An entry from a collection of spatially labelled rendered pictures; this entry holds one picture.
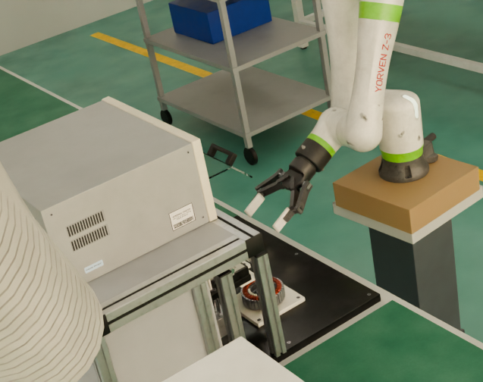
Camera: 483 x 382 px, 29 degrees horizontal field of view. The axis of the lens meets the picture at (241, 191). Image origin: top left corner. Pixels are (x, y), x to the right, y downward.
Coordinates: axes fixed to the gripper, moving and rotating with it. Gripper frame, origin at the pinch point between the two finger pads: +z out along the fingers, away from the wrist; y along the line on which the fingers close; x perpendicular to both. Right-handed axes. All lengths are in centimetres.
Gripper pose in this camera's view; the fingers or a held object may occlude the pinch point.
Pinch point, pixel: (263, 218)
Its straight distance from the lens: 269.5
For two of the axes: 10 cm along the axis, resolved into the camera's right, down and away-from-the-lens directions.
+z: -6.1, 7.7, -1.6
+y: -5.7, -2.9, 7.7
